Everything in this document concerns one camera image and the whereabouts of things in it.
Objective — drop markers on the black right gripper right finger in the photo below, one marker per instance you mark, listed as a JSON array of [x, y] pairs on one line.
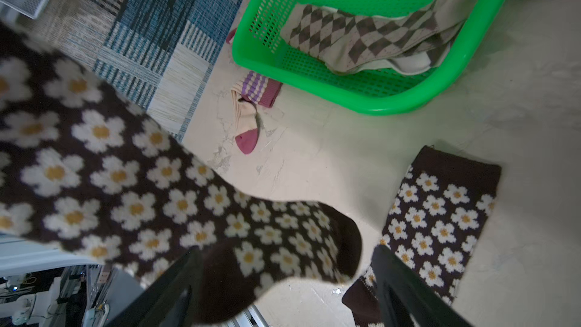
[[404, 299]]

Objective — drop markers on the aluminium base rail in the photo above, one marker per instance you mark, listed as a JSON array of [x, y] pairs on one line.
[[43, 286]]

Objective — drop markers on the brown argyle sock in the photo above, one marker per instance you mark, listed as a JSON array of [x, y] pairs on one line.
[[348, 44]]

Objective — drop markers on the green plastic basket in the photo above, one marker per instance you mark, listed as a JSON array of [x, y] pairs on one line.
[[259, 47]]

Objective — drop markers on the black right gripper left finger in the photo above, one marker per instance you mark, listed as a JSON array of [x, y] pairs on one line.
[[172, 300]]

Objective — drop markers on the dark floral pattern sock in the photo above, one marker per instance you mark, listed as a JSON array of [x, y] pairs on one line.
[[433, 226]]

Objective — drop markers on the pink purple striped sock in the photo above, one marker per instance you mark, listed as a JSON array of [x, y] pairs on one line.
[[230, 38], [251, 91]]

